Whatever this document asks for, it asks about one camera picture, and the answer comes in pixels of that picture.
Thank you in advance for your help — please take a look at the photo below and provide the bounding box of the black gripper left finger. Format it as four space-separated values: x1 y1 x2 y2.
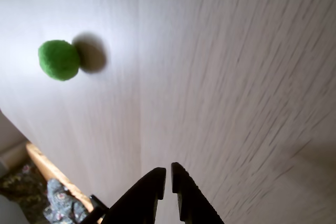
104 167 167 224

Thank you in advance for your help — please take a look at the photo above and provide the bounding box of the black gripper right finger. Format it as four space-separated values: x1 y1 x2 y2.
171 162 225 224

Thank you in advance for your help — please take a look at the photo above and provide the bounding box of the green pompom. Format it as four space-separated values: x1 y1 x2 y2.
37 39 81 82

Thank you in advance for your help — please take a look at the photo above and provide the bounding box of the black table clamp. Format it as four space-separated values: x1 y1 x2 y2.
80 194 110 224

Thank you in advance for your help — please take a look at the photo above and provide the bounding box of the grey floral fabric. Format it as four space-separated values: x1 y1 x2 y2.
43 178 89 224

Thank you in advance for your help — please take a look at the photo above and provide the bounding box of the dark floral rug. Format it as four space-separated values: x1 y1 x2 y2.
0 163 49 210

